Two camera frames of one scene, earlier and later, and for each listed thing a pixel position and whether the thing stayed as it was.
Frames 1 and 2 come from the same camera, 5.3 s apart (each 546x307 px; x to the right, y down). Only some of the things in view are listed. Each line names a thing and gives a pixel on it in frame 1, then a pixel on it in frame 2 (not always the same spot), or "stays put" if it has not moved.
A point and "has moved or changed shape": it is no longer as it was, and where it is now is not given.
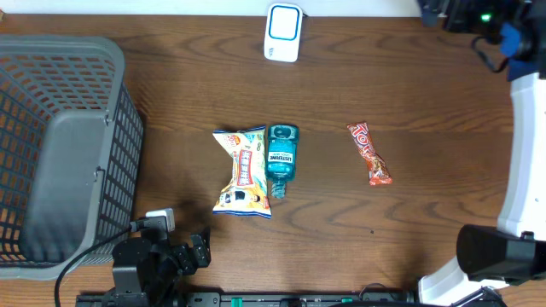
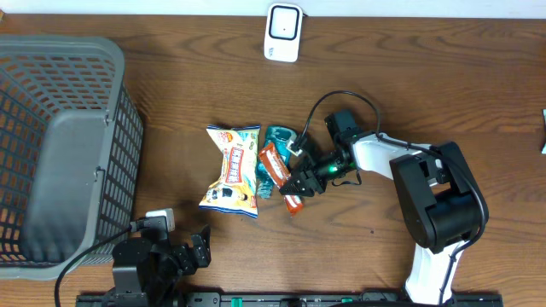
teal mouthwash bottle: x=282 y=141 has moved or changed shape
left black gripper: x=200 y=248 stays put
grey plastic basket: x=71 y=152 stays put
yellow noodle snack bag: x=247 y=192 has moved or changed shape
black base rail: x=249 y=298 stays put
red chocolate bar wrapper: x=378 y=171 has moved or changed shape
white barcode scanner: x=283 y=32 stays put
